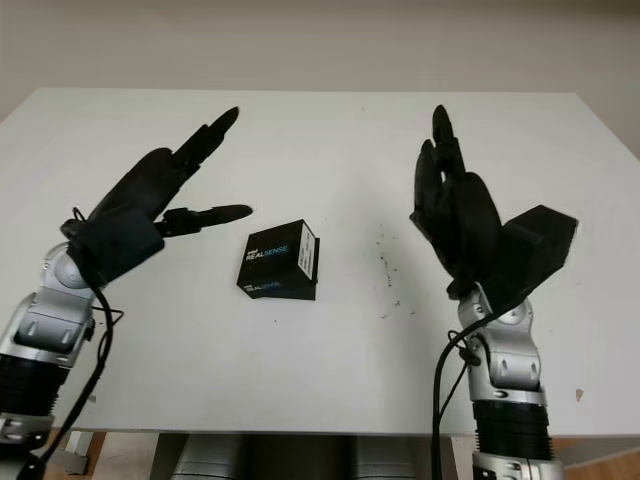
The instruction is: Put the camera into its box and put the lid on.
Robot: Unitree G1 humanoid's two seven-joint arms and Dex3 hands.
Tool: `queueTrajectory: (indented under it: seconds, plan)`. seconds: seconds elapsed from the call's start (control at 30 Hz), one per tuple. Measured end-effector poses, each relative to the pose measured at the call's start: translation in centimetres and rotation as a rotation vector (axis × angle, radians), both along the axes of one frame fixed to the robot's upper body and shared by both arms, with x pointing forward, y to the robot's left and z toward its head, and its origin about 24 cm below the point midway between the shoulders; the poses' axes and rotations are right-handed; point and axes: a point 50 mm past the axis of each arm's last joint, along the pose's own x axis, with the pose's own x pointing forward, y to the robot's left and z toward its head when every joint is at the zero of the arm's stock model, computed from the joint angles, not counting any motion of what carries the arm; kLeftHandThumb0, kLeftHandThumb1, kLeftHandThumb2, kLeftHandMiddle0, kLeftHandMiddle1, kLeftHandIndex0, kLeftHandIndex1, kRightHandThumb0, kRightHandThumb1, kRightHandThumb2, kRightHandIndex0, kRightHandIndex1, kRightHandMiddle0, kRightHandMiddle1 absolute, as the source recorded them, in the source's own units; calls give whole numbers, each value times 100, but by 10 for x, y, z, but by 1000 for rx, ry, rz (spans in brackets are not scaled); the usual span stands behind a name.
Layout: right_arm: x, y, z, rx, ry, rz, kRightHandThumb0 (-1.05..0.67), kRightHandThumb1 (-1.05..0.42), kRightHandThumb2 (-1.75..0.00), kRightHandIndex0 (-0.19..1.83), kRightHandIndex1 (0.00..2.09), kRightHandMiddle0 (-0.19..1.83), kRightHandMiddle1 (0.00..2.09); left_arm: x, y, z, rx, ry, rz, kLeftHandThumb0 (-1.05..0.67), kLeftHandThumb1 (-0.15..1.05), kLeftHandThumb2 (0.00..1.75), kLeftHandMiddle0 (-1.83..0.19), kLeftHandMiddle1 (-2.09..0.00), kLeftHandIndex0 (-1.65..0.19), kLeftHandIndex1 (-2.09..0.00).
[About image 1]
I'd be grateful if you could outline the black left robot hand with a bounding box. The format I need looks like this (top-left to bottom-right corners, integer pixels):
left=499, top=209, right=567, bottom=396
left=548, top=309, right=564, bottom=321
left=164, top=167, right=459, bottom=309
left=59, top=105, right=254, bottom=241

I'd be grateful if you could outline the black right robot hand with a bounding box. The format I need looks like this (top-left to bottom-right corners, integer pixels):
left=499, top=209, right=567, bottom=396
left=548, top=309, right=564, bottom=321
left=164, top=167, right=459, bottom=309
left=409, top=104, right=504, bottom=300

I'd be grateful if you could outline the black RealSense box lid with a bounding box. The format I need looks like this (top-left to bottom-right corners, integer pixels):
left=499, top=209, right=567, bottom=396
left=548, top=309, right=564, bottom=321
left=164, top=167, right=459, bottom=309
left=234, top=218, right=321, bottom=301

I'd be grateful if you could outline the black box base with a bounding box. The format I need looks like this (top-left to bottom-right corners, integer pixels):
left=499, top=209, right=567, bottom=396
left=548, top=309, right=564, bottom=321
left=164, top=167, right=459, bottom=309
left=249, top=234, right=321, bottom=302

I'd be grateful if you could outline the grey right robot leg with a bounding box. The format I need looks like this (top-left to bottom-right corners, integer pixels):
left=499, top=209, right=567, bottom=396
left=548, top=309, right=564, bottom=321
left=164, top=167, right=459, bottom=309
left=349, top=434, right=401, bottom=480

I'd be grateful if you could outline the grey robot leg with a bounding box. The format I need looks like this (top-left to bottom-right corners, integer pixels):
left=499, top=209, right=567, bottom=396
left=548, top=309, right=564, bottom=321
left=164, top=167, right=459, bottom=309
left=349, top=434, right=401, bottom=480
left=172, top=434, right=241, bottom=480

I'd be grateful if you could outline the white table leg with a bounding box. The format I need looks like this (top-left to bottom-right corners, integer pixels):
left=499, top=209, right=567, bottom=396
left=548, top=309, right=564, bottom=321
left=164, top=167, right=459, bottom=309
left=54, top=430, right=96, bottom=475

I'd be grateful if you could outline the grey left robot leg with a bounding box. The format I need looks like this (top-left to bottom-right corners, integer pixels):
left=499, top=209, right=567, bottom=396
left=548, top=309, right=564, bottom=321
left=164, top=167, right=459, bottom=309
left=172, top=434, right=241, bottom=480

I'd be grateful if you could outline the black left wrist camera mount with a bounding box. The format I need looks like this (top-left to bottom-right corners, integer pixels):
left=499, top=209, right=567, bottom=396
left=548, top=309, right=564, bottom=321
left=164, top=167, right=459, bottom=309
left=69, top=206, right=166, bottom=289

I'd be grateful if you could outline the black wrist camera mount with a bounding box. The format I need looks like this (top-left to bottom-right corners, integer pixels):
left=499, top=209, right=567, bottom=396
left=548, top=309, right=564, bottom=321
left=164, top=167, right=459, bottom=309
left=69, top=206, right=166, bottom=289
left=487, top=204, right=580, bottom=311

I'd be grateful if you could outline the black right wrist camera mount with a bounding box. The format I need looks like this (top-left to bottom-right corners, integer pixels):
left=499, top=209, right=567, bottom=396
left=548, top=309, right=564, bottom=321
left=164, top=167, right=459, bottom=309
left=487, top=204, right=580, bottom=311

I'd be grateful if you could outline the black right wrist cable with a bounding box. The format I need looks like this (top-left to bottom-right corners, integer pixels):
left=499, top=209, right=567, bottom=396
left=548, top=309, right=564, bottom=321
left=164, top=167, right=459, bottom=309
left=432, top=304, right=501, bottom=480

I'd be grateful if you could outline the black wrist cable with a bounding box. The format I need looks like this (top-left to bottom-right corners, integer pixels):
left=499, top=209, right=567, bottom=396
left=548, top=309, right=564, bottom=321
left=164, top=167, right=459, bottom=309
left=34, top=207, right=124, bottom=480
left=432, top=304, right=501, bottom=480

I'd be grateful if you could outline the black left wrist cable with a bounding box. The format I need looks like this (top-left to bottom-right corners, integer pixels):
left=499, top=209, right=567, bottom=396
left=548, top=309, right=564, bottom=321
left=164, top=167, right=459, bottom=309
left=34, top=207, right=124, bottom=480

